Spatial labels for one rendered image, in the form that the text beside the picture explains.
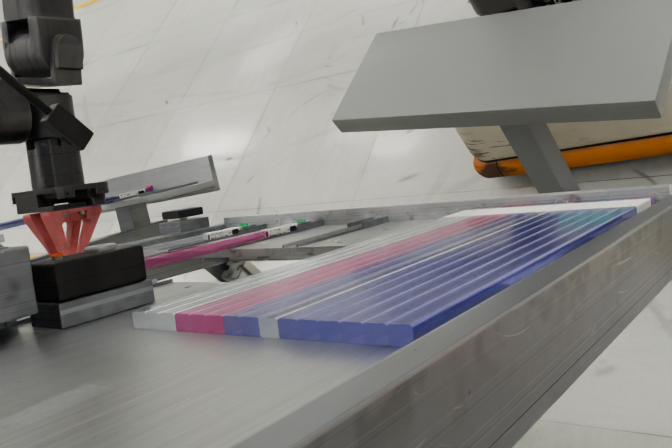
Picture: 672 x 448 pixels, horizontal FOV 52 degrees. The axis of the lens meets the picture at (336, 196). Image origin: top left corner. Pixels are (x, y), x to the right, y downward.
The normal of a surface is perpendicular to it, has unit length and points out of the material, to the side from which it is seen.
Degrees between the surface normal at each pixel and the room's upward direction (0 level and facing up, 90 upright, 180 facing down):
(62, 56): 97
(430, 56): 0
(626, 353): 0
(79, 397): 48
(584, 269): 90
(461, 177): 0
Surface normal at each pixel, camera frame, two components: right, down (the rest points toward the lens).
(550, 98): -0.52, -0.58
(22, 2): -0.53, 0.16
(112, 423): -0.13, -0.99
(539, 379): 0.80, -0.07
